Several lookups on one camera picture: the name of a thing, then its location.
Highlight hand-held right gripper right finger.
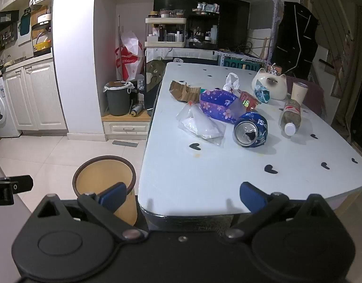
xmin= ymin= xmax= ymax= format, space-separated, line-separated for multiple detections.
xmin=224 ymin=182 xmax=336 ymax=244

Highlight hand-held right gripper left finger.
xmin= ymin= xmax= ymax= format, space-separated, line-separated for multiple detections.
xmin=30 ymin=182 xmax=148 ymax=241

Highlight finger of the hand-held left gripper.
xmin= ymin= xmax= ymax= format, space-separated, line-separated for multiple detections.
xmin=0 ymin=175 xmax=34 ymax=194

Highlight tan bin with brown rim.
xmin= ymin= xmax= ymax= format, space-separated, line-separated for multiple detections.
xmin=72 ymin=155 xmax=138 ymax=226

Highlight crushed blue can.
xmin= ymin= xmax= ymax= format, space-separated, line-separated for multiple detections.
xmin=233 ymin=111 xmax=268 ymax=148

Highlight clear plastic bag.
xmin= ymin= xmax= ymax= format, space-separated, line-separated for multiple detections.
xmin=176 ymin=100 xmax=227 ymax=146

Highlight clear plastic bottle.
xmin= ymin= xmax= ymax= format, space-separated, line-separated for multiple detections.
xmin=279 ymin=99 xmax=302 ymax=137

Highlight small red carton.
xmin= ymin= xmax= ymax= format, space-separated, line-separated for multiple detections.
xmin=238 ymin=91 xmax=261 ymax=111

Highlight purple floral tissue packet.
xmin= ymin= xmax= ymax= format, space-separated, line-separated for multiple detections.
xmin=199 ymin=89 xmax=247 ymax=124

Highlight teal wrapper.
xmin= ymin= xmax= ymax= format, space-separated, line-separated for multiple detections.
xmin=255 ymin=83 xmax=271 ymax=104

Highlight grey trash bin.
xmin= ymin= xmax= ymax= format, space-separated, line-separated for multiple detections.
xmin=103 ymin=81 xmax=134 ymax=116

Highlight grey flat bar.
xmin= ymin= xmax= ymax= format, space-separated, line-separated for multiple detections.
xmin=112 ymin=140 xmax=139 ymax=148

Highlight low white drawer cabinet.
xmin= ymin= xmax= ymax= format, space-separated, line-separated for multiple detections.
xmin=101 ymin=110 xmax=153 ymax=142

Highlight white washing machine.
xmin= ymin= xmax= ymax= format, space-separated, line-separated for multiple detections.
xmin=0 ymin=77 xmax=20 ymax=137

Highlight white kitchen base cabinets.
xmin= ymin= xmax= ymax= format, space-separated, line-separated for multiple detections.
xmin=4 ymin=62 xmax=68 ymax=132

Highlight dark glass bottle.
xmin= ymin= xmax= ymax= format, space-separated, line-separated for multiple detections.
xmin=138 ymin=79 xmax=146 ymax=109

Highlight white cat-shaped ceramic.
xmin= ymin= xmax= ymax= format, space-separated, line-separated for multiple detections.
xmin=251 ymin=67 xmax=288 ymax=101

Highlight paper cup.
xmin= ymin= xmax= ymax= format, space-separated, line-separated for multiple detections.
xmin=291 ymin=81 xmax=309 ymax=102

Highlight maroon chair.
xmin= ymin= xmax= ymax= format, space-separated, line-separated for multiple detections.
xmin=285 ymin=76 xmax=324 ymax=118

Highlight dark green bag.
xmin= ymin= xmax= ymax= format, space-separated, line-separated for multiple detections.
xmin=144 ymin=56 xmax=170 ymax=117

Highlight teal sign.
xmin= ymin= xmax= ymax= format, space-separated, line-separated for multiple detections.
xmin=224 ymin=60 xmax=260 ymax=72

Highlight red and white plastic bag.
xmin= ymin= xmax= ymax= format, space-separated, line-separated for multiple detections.
xmin=115 ymin=31 xmax=144 ymax=81

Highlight teal hanging board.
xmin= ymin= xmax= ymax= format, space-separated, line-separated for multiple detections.
xmin=18 ymin=11 xmax=32 ymax=37

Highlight black jacket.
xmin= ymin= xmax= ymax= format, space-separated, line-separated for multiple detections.
xmin=271 ymin=1 xmax=319 ymax=79

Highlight black range hood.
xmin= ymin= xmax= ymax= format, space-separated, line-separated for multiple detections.
xmin=0 ymin=10 xmax=20 ymax=28

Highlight patterned curtain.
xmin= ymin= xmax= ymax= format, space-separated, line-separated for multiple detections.
xmin=336 ymin=4 xmax=362 ymax=143

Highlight black cosmetics rack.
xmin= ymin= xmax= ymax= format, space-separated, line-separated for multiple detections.
xmin=187 ymin=1 xmax=221 ymax=49

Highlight cream storage organizer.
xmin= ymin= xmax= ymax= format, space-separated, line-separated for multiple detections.
xmin=145 ymin=17 xmax=188 ymax=48

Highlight mop handle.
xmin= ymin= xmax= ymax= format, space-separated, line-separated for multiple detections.
xmin=118 ymin=15 xmax=124 ymax=80

